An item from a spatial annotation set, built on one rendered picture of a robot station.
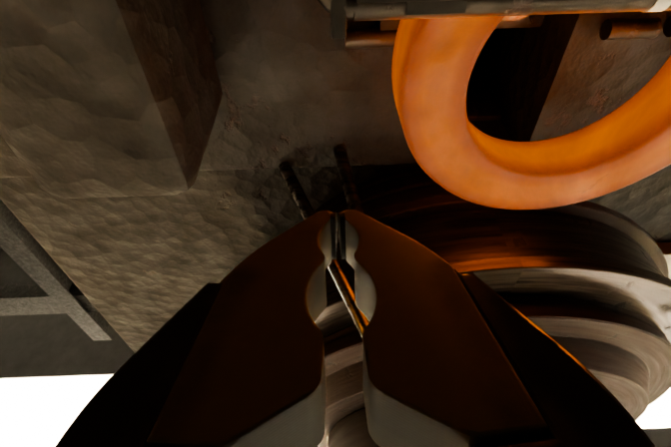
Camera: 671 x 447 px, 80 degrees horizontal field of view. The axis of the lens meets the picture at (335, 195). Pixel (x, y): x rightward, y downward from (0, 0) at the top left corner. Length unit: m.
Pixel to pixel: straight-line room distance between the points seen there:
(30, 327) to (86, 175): 9.56
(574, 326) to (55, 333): 9.26
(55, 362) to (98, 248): 8.53
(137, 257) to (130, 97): 0.39
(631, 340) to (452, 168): 0.23
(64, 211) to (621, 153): 0.50
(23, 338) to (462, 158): 9.58
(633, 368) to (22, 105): 0.44
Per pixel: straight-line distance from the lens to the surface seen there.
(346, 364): 0.36
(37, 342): 9.50
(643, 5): 0.20
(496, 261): 0.30
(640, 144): 0.28
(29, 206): 0.54
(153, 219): 0.50
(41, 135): 0.22
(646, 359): 0.45
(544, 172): 0.26
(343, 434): 0.41
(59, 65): 0.19
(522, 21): 0.34
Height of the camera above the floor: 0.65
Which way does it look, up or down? 45 degrees up
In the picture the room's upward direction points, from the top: 178 degrees clockwise
